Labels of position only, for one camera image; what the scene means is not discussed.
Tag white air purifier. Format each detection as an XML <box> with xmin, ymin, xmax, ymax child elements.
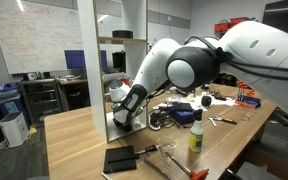
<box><xmin>0</xmin><ymin>111</ymin><xmax>30</xmax><ymax>149</ymax></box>

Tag clear glass beaker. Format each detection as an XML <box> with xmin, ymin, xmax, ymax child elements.
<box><xmin>156</xmin><ymin>135</ymin><xmax>178</xmax><ymax>158</ymax></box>

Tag grey chair seat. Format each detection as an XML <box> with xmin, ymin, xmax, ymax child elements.
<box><xmin>223</xmin><ymin>161</ymin><xmax>282</xmax><ymax>180</ymax></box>

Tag black round disc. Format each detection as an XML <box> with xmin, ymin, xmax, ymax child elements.
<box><xmin>111</xmin><ymin>29</ymin><xmax>134</xmax><ymax>39</ymax></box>

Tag silver wrench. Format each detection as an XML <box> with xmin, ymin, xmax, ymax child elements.
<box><xmin>207</xmin><ymin>116</ymin><xmax>218</xmax><ymax>128</ymax></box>

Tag blue recycling bin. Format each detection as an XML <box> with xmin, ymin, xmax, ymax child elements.
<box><xmin>0</xmin><ymin>82</ymin><xmax>28</xmax><ymax>128</ymax></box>

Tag orange handled T hex key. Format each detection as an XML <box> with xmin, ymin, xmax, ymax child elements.
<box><xmin>165</xmin><ymin>152</ymin><xmax>210</xmax><ymax>180</ymax></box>

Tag white paper sheets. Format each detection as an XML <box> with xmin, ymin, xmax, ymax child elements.
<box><xmin>166</xmin><ymin>89</ymin><xmax>239</xmax><ymax>112</ymax></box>

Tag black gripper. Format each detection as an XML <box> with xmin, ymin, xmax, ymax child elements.
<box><xmin>112</xmin><ymin>118</ymin><xmax>134</xmax><ymax>133</ymax></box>

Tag red box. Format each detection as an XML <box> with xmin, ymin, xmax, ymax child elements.
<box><xmin>213</xmin><ymin>17</ymin><xmax>252</xmax><ymax>34</ymax></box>

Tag white wooden shelf unit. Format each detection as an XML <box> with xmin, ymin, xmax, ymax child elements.
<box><xmin>76</xmin><ymin>0</ymin><xmax>149</xmax><ymax>144</ymax></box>

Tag black digital caliper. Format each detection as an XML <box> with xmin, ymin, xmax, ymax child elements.
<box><xmin>134</xmin><ymin>144</ymin><xmax>161</xmax><ymax>156</ymax></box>

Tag spray bottle with yellow label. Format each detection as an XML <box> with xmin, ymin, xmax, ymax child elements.
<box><xmin>188</xmin><ymin>108</ymin><xmax>205</xmax><ymax>154</ymax></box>

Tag dark computer monitor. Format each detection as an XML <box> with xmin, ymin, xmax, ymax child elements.
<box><xmin>112</xmin><ymin>51</ymin><xmax>127</xmax><ymax>73</ymax></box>

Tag black flat notebook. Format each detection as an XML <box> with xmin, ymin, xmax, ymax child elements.
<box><xmin>102</xmin><ymin>145</ymin><xmax>141</xmax><ymax>175</ymax></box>

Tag blue stand with orange tools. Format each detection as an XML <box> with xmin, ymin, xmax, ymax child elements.
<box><xmin>234</xmin><ymin>79</ymin><xmax>262</xmax><ymax>109</ymax></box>

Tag blue screen monitor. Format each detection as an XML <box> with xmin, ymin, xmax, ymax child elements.
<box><xmin>64</xmin><ymin>49</ymin><xmax>108</xmax><ymax>70</ymax></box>

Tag black metal cart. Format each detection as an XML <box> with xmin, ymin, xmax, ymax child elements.
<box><xmin>19</xmin><ymin>78</ymin><xmax>64</xmax><ymax>126</ymax></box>

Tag thin metal rod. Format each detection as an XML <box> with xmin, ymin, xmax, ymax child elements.
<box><xmin>143</xmin><ymin>158</ymin><xmax>174</xmax><ymax>180</ymax></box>

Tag black cable bundle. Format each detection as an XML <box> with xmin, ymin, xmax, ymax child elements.
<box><xmin>149</xmin><ymin>108</ymin><xmax>177</xmax><ymax>131</ymax></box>

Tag flat black box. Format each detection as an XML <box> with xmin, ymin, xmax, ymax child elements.
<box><xmin>171</xmin><ymin>102</ymin><xmax>194</xmax><ymax>112</ymax></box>

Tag large wall whiteboard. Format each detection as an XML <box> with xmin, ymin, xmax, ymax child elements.
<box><xmin>0</xmin><ymin>0</ymin><xmax>192</xmax><ymax>75</ymax></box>

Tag brown wooden desk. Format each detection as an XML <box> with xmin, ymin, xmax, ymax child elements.
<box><xmin>56</xmin><ymin>77</ymin><xmax>91</xmax><ymax>111</ymax></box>

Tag blue box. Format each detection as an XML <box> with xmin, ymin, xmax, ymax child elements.
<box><xmin>169</xmin><ymin>109</ymin><xmax>197</xmax><ymax>127</ymax></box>

